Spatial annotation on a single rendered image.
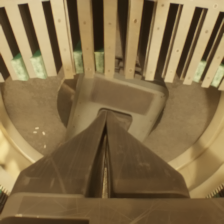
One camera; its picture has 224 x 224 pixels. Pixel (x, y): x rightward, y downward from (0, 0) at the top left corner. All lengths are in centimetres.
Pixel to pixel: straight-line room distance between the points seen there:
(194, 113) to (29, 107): 128
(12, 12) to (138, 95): 96
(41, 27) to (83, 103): 96
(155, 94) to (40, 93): 84
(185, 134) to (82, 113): 95
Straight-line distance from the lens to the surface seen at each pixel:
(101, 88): 110
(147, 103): 117
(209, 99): 165
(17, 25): 24
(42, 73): 23
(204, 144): 180
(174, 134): 176
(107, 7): 20
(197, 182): 179
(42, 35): 23
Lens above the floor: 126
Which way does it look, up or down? 55 degrees down
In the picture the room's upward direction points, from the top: 179 degrees counter-clockwise
